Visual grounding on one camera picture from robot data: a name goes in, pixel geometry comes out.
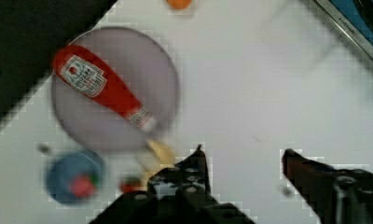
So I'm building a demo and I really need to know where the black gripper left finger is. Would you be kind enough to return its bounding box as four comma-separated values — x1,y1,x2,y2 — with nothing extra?
147,145,211,200

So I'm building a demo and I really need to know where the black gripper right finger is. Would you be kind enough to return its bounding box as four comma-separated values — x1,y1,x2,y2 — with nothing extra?
282,148,373,224

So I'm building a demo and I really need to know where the yellow banana toy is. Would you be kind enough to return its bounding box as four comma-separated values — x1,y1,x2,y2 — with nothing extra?
136,139,175,189

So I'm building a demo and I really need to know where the red strawberry toy on table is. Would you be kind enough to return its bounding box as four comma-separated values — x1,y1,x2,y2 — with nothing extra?
119,177,141,193

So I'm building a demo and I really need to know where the red strawberry toy in bowl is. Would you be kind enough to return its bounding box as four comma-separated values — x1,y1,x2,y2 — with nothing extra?
70,175,97,198

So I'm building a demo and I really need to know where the grey round plate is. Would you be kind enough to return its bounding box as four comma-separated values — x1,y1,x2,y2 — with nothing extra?
50,26,180,152

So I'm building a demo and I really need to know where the red ketchup bottle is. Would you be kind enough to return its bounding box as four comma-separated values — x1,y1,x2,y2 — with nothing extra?
52,45,158,133

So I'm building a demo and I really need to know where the orange fruit toy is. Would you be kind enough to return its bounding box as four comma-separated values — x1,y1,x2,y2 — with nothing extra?
166,0,192,10

